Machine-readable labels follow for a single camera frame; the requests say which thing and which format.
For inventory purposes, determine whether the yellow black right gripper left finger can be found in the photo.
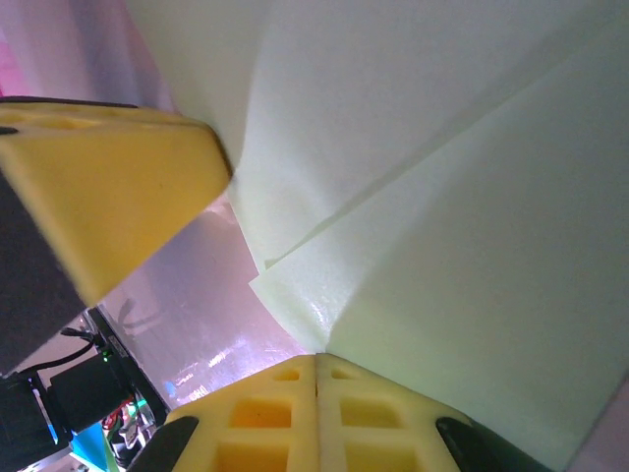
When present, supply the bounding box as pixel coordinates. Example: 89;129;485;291
130;353;319;472

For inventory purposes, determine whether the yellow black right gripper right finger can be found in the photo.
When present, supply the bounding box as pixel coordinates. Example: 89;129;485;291
315;353;556;472

